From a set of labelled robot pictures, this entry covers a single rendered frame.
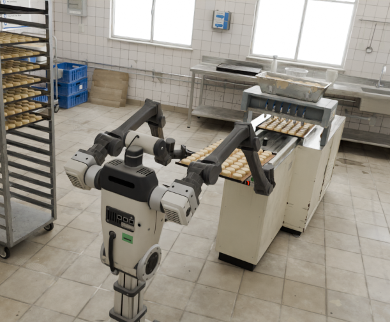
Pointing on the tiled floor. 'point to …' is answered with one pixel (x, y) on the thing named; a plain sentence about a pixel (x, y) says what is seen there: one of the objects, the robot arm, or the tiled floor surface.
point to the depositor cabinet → (308, 175)
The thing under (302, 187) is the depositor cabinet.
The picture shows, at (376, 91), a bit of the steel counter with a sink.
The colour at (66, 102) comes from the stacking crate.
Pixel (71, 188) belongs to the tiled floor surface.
